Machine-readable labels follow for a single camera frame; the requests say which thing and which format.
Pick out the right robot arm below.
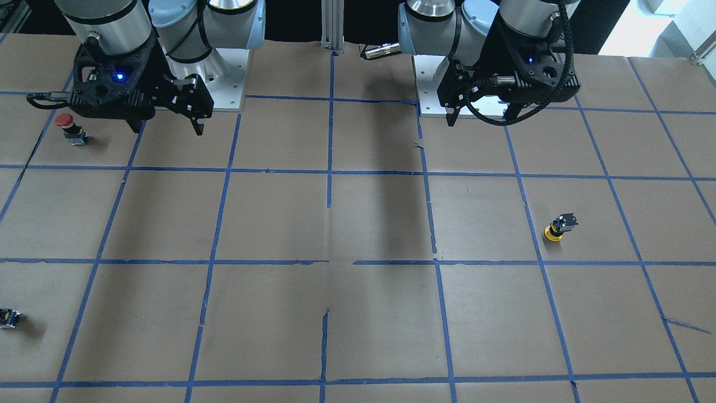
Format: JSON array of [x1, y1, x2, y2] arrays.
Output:
[[44, 1, 266, 135]]

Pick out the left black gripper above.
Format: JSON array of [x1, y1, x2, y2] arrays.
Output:
[[437, 25, 581, 127]]

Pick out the small black yellow switch block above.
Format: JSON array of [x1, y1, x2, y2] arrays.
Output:
[[1, 308, 22, 329]]

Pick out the black braided cable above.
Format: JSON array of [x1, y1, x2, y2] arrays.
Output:
[[463, 0, 577, 126]]

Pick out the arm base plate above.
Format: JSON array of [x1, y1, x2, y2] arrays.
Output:
[[167, 48, 251, 112], [413, 55, 507, 118]]

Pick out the aluminium frame post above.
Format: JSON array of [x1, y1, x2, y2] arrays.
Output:
[[320, 0, 345, 53]]

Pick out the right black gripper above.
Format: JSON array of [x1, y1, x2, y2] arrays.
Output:
[[69, 31, 214, 136]]

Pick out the red push button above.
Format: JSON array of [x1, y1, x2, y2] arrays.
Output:
[[54, 113, 87, 146]]

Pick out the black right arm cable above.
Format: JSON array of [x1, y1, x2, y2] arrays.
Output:
[[26, 92, 73, 110]]

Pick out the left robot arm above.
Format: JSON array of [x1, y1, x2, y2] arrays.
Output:
[[397, 1, 581, 127]]

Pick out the yellow push button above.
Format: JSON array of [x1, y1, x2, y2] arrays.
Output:
[[544, 213, 579, 242]]

